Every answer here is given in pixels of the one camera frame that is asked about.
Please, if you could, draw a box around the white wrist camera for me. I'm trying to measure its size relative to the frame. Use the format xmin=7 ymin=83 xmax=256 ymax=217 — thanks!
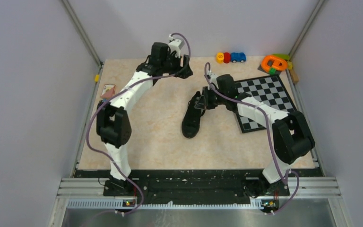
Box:
xmin=168 ymin=34 xmax=185 ymax=58
xmin=206 ymin=71 xmax=218 ymax=87

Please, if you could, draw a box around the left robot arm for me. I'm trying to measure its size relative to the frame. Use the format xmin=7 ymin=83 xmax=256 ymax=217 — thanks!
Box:
xmin=96 ymin=39 xmax=193 ymax=195

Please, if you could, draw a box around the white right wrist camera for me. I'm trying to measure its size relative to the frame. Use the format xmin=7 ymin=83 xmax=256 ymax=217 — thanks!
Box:
xmin=206 ymin=71 xmax=218 ymax=87

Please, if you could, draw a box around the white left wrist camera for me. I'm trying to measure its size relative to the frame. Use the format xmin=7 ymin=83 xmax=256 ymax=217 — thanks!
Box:
xmin=168 ymin=34 xmax=185 ymax=58

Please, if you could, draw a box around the pink tangram puzzle box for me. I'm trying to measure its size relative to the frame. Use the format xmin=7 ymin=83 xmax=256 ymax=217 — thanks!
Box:
xmin=101 ymin=84 xmax=116 ymax=99

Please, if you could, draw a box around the black canvas sneaker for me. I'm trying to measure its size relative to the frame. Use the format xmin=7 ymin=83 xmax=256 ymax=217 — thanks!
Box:
xmin=181 ymin=91 xmax=205 ymax=139

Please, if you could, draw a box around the wooden block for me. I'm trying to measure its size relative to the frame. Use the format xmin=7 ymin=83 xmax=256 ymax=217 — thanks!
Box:
xmin=289 ymin=69 xmax=299 ymax=84

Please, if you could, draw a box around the aluminium frame rail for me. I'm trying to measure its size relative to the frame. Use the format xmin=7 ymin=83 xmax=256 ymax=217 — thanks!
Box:
xmin=59 ymin=0 xmax=103 ymax=67

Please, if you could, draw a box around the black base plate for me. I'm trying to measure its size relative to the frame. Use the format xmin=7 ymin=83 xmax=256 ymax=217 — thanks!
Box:
xmin=103 ymin=169 xmax=325 ymax=206

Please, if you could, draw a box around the orange plastic ring toy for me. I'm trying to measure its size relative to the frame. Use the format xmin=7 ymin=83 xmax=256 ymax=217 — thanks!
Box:
xmin=260 ymin=55 xmax=288 ymax=75

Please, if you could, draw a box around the purple cable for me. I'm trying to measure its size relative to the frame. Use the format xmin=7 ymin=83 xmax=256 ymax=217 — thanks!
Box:
xmin=86 ymin=32 xmax=191 ymax=217
xmin=204 ymin=62 xmax=300 ymax=215

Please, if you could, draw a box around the yellow toy cylinder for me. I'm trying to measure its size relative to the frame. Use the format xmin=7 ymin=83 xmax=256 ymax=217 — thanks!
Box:
xmin=216 ymin=52 xmax=225 ymax=64

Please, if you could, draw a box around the red toy cylinder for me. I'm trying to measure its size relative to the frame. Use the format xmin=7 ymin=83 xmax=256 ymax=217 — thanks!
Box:
xmin=224 ymin=52 xmax=231 ymax=64

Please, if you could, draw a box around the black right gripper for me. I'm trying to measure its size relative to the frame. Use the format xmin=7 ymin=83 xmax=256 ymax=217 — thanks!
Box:
xmin=195 ymin=87 xmax=227 ymax=110

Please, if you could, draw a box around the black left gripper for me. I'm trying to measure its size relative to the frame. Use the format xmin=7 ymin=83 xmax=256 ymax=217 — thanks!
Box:
xmin=160 ymin=51 xmax=192 ymax=79

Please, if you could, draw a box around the yellow clip on rail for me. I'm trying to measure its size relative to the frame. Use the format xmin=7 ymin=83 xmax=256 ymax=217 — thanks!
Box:
xmin=94 ymin=74 xmax=100 ymax=83

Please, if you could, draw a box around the black white checkerboard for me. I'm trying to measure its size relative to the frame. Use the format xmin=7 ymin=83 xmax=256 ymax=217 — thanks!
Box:
xmin=234 ymin=74 xmax=303 ymax=134

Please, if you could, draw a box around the green toy block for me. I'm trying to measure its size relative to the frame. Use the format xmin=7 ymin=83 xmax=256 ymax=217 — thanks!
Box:
xmin=272 ymin=53 xmax=291 ymax=61

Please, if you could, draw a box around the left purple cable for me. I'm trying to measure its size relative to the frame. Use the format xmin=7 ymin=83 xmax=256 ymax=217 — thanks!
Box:
xmin=86 ymin=32 xmax=191 ymax=217

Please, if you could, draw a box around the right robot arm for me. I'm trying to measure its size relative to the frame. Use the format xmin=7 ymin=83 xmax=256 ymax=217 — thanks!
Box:
xmin=198 ymin=72 xmax=315 ymax=195

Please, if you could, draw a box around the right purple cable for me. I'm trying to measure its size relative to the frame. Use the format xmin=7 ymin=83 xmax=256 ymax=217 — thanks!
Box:
xmin=204 ymin=62 xmax=300 ymax=215

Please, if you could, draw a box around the blue toy car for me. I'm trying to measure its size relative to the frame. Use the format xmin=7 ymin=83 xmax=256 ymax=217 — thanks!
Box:
xmin=230 ymin=52 xmax=247 ymax=63

